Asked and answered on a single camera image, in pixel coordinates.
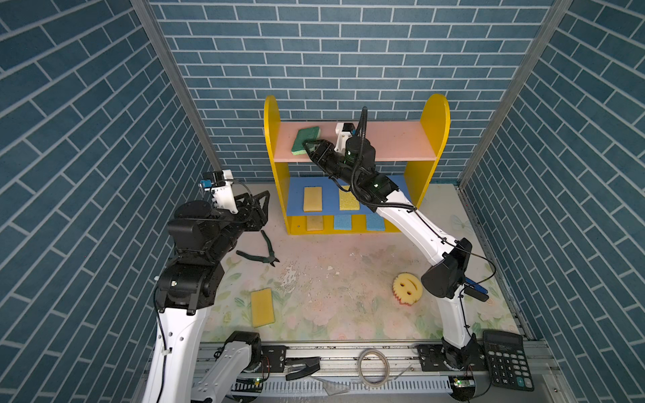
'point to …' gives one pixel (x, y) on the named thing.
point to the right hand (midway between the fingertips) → (301, 142)
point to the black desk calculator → (507, 360)
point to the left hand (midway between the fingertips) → (262, 193)
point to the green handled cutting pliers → (270, 259)
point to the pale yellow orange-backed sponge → (315, 223)
